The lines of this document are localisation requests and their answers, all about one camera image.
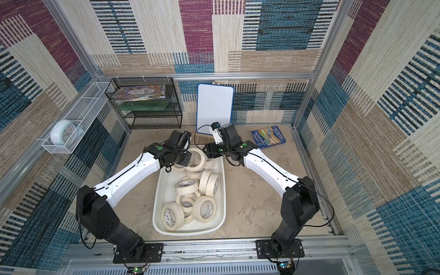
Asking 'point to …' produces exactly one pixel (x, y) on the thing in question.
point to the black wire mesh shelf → (171, 118)
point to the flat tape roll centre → (186, 186)
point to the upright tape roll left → (203, 182)
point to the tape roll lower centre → (187, 201)
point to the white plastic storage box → (164, 192)
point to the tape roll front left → (172, 216)
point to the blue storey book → (267, 137)
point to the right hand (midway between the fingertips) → (208, 146)
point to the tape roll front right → (204, 209)
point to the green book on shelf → (143, 105)
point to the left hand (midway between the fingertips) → (185, 154)
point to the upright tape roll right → (212, 185)
